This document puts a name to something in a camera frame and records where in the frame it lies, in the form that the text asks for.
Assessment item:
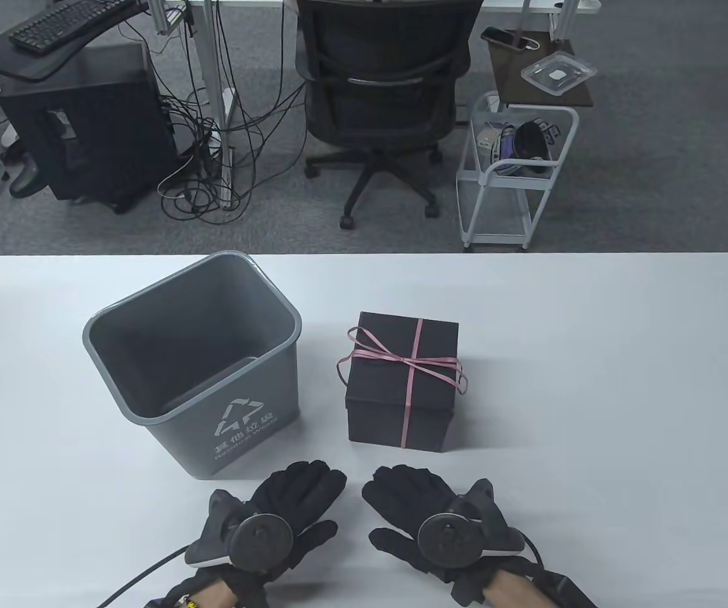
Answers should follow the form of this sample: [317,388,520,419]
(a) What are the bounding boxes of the person's right hand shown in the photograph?
[362,465,520,585]

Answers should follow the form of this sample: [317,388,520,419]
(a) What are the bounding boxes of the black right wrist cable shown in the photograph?
[519,532,545,578]

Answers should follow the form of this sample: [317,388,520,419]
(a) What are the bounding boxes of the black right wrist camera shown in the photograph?
[447,562,491,605]

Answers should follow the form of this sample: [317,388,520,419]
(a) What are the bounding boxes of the white wire cart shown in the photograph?
[456,91,580,252]

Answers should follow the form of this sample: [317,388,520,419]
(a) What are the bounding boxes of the black keyboard tray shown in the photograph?
[0,0,149,82]

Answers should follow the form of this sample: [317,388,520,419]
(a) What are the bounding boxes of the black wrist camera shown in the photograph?
[231,568,269,608]
[447,562,491,605]

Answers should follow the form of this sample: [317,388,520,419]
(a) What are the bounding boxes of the black computer tower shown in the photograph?
[0,41,177,215]

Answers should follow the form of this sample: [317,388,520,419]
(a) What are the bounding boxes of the aluminium frame post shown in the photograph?
[148,0,188,34]

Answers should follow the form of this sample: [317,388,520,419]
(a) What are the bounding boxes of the clear plastic container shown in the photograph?
[521,52,597,96]

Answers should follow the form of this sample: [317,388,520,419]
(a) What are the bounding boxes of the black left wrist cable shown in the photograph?
[94,543,196,608]

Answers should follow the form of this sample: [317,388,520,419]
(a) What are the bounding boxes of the black hand controller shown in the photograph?
[185,489,295,568]
[417,479,524,566]

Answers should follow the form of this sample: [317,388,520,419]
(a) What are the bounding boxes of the pink ribbon bow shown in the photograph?
[337,319,468,448]

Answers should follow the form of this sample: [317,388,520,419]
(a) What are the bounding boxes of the black right forearm pack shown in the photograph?
[532,568,599,608]

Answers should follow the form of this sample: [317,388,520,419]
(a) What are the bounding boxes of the brown side table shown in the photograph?
[487,28,594,108]

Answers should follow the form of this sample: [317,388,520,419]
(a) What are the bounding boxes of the black mesh office chair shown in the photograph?
[294,0,485,230]

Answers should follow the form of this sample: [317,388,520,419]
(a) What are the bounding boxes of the black left hand controller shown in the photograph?
[185,489,295,568]

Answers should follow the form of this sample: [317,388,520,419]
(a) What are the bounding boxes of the dark smartphone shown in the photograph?
[481,27,529,51]

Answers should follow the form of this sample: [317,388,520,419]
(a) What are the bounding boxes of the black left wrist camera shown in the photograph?
[231,568,269,608]

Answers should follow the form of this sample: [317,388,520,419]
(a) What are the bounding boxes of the person's left hand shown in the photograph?
[196,460,347,586]

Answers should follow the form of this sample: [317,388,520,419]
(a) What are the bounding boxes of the person's right forearm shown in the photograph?
[484,573,558,608]

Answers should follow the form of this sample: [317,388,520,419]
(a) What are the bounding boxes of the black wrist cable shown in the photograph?
[94,543,196,608]
[519,532,545,578]

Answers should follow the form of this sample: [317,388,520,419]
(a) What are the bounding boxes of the black gift box lid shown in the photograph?
[345,310,459,419]

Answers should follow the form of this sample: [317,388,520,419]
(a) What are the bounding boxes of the black gift box base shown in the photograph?
[347,405,452,453]

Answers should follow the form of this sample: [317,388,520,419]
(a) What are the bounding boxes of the grey plastic trash bin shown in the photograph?
[82,251,303,479]

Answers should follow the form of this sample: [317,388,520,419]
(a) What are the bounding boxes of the black keyboard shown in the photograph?
[9,0,139,53]

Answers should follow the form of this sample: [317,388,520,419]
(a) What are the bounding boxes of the person's left forearm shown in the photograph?
[177,578,239,608]

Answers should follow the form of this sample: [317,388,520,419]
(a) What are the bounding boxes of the black cable bundle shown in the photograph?
[148,0,307,224]

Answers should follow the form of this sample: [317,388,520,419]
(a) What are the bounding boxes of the black right hand controller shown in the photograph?
[417,479,524,566]

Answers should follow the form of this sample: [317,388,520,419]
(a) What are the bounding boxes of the black shoe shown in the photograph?
[9,161,49,198]

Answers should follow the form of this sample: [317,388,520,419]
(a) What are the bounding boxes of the white desk frame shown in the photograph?
[186,0,602,211]

